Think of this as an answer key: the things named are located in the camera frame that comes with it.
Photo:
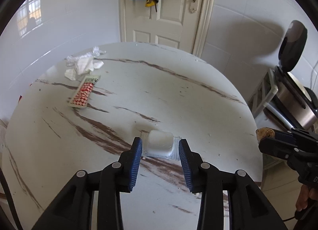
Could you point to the silver rice cooker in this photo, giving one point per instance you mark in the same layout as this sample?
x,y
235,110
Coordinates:
x,y
293,105

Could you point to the white tissue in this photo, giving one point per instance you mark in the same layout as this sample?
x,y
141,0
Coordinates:
x,y
83,64

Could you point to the round marble table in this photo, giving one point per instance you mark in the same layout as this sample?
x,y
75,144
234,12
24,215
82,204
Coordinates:
x,y
142,87

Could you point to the person's right hand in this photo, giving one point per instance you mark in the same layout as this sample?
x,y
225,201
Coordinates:
x,y
305,194

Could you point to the red white patterned wrapper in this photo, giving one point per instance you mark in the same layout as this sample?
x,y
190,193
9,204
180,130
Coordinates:
x,y
80,98

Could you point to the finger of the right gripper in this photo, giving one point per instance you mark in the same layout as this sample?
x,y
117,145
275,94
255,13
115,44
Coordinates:
x,y
275,148
283,136

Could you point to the clear plastic jelly cup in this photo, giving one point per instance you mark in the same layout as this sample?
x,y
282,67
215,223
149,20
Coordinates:
x,y
160,144

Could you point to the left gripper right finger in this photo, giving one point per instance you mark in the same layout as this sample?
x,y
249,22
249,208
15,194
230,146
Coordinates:
x,y
248,206

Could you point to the brown walnut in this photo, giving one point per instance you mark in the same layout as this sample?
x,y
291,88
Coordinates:
x,y
264,132

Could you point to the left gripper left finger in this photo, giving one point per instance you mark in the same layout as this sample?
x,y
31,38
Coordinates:
x,y
72,207

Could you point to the white panel door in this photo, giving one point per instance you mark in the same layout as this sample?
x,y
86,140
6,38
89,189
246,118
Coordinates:
x,y
172,25

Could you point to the white metal rack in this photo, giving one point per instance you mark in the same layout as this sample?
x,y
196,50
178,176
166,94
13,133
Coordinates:
x,y
263,94

